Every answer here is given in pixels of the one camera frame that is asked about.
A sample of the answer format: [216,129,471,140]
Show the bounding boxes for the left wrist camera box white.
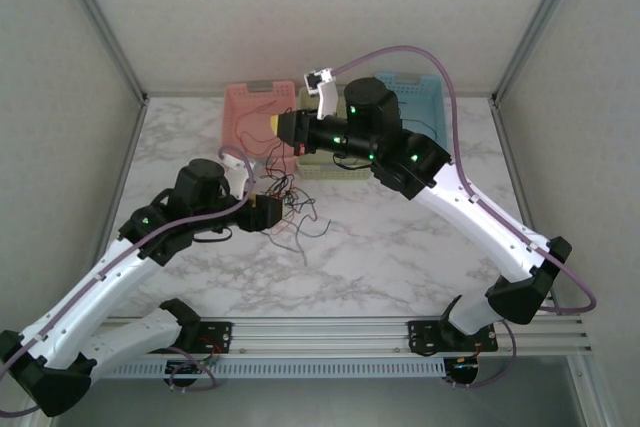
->
[219,146,259,198]

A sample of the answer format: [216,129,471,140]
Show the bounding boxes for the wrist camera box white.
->
[302,68,346,118]
[219,146,259,198]

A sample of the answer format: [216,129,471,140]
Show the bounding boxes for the green plastic basket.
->
[296,85,375,182]

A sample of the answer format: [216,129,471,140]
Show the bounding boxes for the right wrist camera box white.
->
[302,68,346,118]

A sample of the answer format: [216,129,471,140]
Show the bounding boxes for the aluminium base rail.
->
[89,315,594,359]

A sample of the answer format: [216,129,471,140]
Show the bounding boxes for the pink plastic basket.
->
[221,79,298,177]

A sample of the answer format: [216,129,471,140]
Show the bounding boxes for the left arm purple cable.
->
[0,145,256,418]

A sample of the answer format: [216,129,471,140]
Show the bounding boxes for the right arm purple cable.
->
[333,45,598,389]

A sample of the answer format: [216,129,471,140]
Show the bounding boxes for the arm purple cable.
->
[0,145,256,418]
[333,45,598,389]

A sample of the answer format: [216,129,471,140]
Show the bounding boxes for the white slotted cable duct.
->
[99,357,449,379]

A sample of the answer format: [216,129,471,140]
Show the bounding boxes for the aluminium table edge rail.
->
[491,95,539,241]
[112,95,151,233]

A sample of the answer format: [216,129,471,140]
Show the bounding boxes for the blue plastic basket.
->
[373,71,449,166]

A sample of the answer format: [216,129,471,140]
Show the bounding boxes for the aluminium frame post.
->
[491,0,594,103]
[47,0,149,103]

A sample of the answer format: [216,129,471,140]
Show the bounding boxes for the left arm base power wires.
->
[199,335,224,364]

